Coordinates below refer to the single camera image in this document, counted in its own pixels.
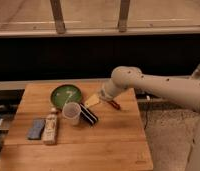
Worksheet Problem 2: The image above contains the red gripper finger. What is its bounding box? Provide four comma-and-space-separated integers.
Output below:
108, 100, 121, 110

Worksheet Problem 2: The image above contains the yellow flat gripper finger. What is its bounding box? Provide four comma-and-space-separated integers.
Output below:
84, 94, 100, 108

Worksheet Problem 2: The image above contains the blue sponge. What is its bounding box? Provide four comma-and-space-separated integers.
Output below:
27, 118, 45, 140

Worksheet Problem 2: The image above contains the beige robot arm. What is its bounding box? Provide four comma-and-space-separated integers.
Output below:
85, 66, 200, 171

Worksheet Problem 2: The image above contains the black striped rectangular block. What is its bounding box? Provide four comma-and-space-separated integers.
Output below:
80, 104, 98, 125

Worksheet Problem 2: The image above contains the clear plastic cup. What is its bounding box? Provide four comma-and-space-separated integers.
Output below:
62, 102, 81, 126

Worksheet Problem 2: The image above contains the white bottle with label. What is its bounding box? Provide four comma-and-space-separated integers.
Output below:
42, 108, 58, 145

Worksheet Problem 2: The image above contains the corrugated grey hose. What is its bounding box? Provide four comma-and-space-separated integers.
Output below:
191, 60, 200, 80

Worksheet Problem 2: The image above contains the right metal frame leg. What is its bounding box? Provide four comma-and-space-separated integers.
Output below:
117, 0, 130, 32

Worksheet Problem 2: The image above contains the metal frame leg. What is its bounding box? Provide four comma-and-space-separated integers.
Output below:
50, 0, 66, 34
117, 0, 130, 32

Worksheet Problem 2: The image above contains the left metal frame leg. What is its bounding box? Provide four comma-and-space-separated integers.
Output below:
50, 0, 66, 34

